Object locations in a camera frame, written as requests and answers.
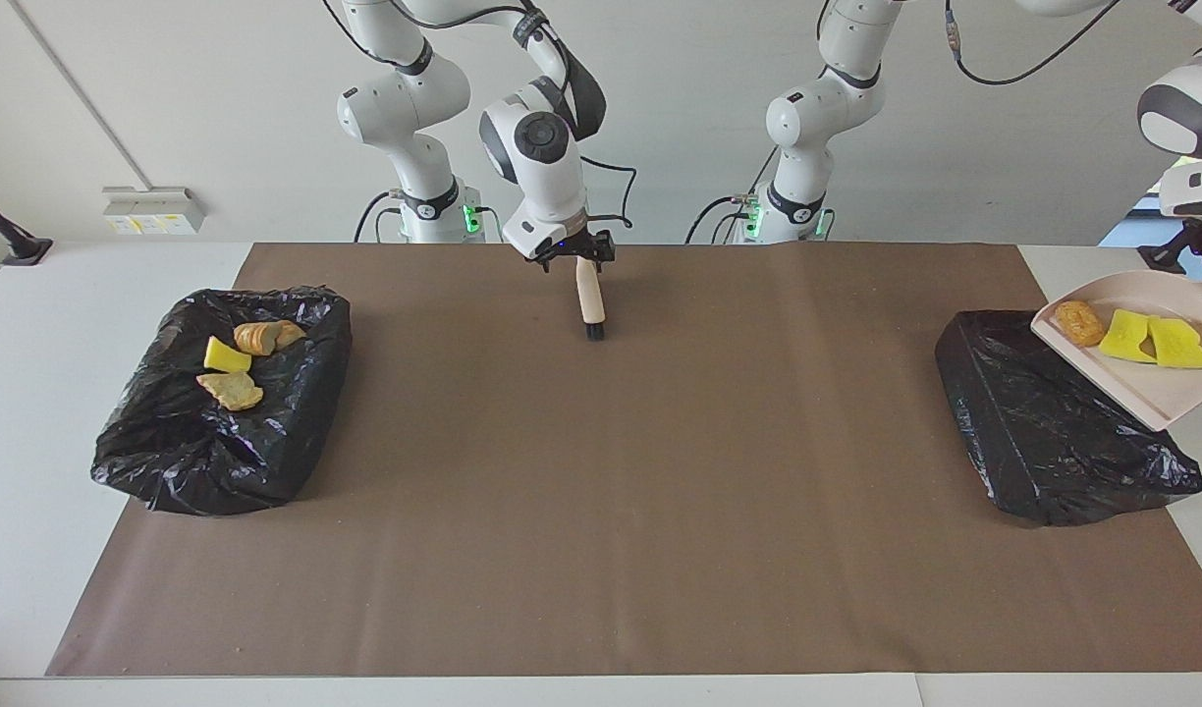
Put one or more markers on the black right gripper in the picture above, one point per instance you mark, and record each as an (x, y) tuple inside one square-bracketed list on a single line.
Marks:
[(567, 244)]

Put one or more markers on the beige hand brush black bristles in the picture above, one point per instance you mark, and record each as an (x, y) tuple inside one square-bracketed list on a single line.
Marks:
[(592, 295)]

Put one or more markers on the yellow sponge piece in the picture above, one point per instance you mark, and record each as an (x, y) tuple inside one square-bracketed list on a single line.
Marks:
[(225, 356), (1180, 345), (1126, 337)]

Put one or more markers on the brown oval bread lump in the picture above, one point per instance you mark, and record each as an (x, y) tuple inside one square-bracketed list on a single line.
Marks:
[(1079, 323)]

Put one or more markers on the pink plastic dustpan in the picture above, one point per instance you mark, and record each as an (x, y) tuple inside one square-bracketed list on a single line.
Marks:
[(1151, 388)]

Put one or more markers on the beige trash lump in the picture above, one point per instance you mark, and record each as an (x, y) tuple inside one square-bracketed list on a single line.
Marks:
[(256, 339), (290, 334), (231, 391)]

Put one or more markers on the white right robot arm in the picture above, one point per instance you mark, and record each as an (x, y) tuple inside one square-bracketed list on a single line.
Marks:
[(405, 98)]

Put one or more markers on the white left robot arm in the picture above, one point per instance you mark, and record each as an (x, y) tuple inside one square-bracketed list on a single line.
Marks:
[(827, 108)]

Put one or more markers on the black bag lined bin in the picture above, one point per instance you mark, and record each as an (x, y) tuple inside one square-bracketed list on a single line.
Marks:
[(1053, 442), (218, 452)]

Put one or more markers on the black stand with base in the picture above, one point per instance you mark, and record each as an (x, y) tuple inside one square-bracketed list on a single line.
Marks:
[(1163, 259), (12, 245)]

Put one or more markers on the brown paper table mat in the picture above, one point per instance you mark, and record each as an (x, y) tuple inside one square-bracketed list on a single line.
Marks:
[(601, 550)]

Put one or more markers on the white wall socket box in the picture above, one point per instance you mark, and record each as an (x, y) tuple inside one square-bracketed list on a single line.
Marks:
[(152, 209)]

